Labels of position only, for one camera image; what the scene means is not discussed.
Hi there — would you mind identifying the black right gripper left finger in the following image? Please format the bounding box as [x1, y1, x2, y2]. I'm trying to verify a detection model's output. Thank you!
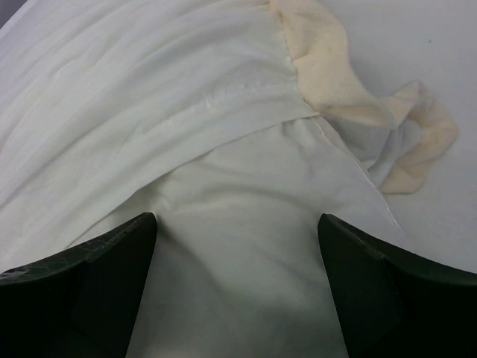
[1, 213, 157, 357]

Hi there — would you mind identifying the grey and cream pillowcase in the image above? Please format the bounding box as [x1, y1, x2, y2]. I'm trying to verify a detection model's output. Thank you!
[1, 1, 458, 270]

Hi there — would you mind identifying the white pillow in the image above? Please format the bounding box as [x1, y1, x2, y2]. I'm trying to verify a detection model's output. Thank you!
[122, 119, 411, 358]

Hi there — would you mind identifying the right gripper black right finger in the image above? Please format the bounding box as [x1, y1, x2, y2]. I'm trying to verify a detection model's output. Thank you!
[318, 214, 476, 357]

